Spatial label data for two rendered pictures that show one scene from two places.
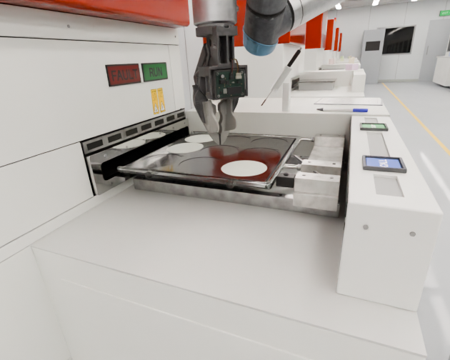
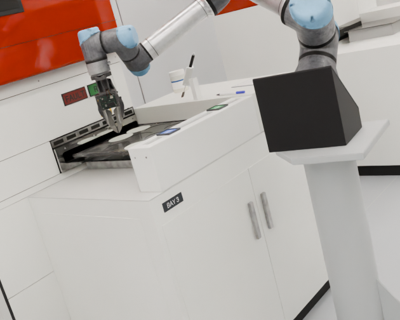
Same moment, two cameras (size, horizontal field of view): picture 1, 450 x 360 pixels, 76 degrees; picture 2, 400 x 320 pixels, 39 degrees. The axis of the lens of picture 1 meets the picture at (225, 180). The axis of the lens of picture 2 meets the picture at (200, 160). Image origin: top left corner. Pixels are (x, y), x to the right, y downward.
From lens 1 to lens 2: 1.48 m
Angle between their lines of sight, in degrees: 20
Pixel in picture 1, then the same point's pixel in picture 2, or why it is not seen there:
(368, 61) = not seen: outside the picture
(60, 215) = (41, 183)
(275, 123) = (190, 110)
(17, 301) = (23, 225)
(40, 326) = (35, 243)
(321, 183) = not seen: hidden behind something
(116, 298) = (64, 214)
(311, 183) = not seen: hidden behind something
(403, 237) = (145, 159)
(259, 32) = (130, 67)
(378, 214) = (136, 152)
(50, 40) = (30, 91)
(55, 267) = (39, 206)
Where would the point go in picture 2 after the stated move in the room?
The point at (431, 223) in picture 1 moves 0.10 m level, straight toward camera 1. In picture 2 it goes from (148, 152) to (118, 164)
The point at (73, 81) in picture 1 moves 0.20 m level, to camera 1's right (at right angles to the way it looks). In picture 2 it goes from (43, 108) to (91, 98)
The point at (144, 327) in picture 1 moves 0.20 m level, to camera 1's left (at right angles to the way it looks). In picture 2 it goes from (77, 228) to (26, 235)
